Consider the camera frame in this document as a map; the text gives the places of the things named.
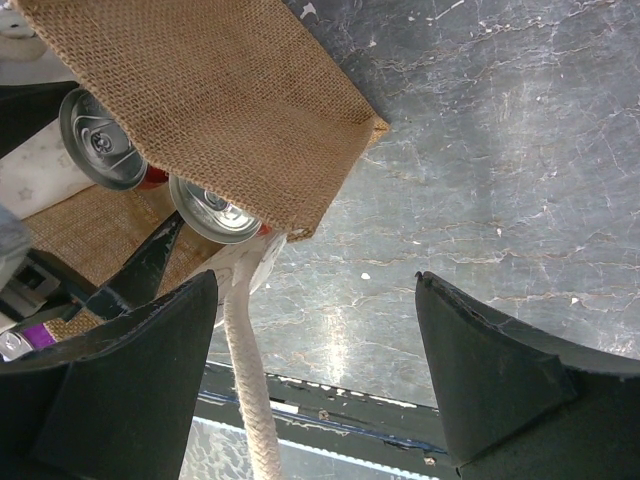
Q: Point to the burlap canvas bag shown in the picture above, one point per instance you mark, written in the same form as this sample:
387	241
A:
238	98

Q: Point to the purple soda can far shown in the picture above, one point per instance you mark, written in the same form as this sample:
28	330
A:
15	344

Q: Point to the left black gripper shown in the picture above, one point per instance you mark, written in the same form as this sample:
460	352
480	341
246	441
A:
37	285

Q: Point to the light blue cable duct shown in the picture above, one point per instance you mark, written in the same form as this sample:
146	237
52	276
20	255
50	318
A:
219	451

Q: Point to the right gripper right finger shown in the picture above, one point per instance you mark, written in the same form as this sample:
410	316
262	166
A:
519	403

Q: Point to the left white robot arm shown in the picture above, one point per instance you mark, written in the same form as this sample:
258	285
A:
24	109

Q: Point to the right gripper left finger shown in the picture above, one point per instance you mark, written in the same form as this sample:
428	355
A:
116	402

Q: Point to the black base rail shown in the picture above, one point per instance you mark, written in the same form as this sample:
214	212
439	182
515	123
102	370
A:
384	431

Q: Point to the red cola can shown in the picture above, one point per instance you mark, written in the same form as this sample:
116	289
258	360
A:
211	216
100	148

